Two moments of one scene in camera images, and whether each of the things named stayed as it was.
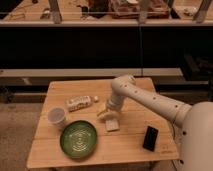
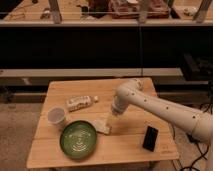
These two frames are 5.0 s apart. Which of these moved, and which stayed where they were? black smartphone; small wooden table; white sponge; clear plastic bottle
Moved: white sponge
Stayed: clear plastic bottle; black smartphone; small wooden table
